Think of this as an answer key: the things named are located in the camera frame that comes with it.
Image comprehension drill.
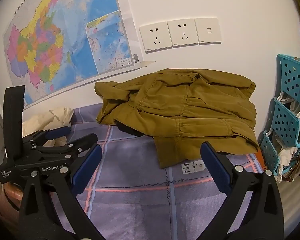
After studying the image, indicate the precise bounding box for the white wall socket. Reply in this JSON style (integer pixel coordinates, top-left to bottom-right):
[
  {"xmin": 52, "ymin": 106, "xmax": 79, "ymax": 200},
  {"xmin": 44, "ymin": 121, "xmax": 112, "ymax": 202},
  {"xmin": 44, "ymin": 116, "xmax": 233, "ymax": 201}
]
[
  {"xmin": 167, "ymin": 18, "xmax": 199, "ymax": 47},
  {"xmin": 139, "ymin": 22, "xmax": 172, "ymax": 53}
]

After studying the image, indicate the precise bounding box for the cream folded garment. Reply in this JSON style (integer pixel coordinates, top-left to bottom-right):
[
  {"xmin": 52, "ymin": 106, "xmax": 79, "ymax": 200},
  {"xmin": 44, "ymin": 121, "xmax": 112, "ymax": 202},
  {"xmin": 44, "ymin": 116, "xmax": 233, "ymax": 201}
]
[{"xmin": 22, "ymin": 107, "xmax": 74, "ymax": 137}]

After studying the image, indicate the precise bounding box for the purple plaid bed sheet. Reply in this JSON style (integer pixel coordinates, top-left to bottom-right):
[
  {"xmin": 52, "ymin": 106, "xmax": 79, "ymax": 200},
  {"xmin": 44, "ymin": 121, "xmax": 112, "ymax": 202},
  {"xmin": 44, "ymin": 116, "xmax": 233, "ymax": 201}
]
[{"xmin": 50, "ymin": 102, "xmax": 266, "ymax": 240}]

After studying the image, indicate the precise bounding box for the white wall socket left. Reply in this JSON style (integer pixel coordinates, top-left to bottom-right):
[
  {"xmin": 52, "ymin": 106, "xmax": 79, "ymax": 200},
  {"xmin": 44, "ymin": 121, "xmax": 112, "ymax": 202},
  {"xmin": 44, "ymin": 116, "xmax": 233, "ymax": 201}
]
[{"xmin": 139, "ymin": 22, "xmax": 172, "ymax": 53}]

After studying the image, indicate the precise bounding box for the white wall socket middle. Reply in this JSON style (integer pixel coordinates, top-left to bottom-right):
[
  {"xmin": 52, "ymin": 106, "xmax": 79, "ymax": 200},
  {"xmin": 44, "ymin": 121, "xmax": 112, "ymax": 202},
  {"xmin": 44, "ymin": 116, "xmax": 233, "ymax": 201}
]
[{"xmin": 167, "ymin": 18, "xmax": 199, "ymax": 47}]

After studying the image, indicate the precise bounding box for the white fabric care label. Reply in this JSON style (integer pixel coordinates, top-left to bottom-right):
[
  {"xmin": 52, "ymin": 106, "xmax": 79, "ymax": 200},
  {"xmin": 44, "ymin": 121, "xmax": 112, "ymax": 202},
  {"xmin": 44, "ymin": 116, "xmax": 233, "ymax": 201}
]
[{"xmin": 181, "ymin": 160, "xmax": 206, "ymax": 174}]

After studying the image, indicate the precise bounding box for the teal perforated storage rack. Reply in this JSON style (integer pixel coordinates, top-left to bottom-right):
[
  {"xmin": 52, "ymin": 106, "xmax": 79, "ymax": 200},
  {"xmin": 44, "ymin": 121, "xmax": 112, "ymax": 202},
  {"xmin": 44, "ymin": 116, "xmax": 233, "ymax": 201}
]
[{"xmin": 260, "ymin": 54, "xmax": 300, "ymax": 176}]

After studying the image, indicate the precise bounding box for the olive green jacket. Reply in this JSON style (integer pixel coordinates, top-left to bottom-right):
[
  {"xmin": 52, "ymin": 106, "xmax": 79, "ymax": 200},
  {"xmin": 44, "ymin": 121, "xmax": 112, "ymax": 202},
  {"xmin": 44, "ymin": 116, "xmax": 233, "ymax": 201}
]
[{"xmin": 95, "ymin": 69, "xmax": 259, "ymax": 168}]

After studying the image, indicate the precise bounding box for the colourful wall map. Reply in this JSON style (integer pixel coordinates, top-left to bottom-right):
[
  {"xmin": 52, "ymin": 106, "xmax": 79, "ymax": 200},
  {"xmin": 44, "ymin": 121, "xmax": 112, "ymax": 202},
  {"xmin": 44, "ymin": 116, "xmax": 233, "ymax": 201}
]
[{"xmin": 3, "ymin": 0, "xmax": 144, "ymax": 105}]

